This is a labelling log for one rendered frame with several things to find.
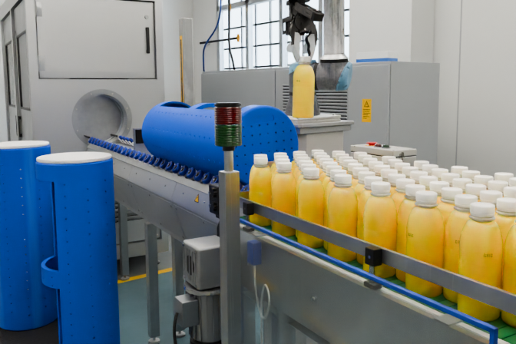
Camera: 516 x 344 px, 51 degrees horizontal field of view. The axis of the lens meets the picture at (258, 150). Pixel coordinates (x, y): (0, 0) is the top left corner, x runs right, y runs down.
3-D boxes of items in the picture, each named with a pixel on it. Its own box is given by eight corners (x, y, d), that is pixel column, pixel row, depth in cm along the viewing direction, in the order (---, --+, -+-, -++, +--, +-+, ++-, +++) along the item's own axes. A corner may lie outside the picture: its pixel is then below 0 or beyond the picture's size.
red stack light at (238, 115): (233, 122, 129) (233, 106, 128) (246, 124, 123) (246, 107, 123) (210, 124, 126) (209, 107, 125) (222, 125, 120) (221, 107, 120)
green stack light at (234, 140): (233, 143, 129) (233, 123, 129) (246, 145, 124) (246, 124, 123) (210, 144, 126) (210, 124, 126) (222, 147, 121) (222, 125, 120)
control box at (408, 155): (372, 172, 186) (372, 142, 185) (415, 180, 169) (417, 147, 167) (349, 174, 181) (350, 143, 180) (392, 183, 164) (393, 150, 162)
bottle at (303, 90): (299, 117, 176) (300, 62, 175) (317, 117, 172) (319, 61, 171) (287, 117, 171) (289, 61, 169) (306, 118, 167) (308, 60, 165)
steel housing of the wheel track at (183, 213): (127, 186, 372) (126, 137, 368) (313, 281, 186) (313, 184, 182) (85, 190, 358) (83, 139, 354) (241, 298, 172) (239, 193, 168)
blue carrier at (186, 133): (200, 157, 265) (195, 98, 261) (301, 182, 190) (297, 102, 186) (143, 164, 251) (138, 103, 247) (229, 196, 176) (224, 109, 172)
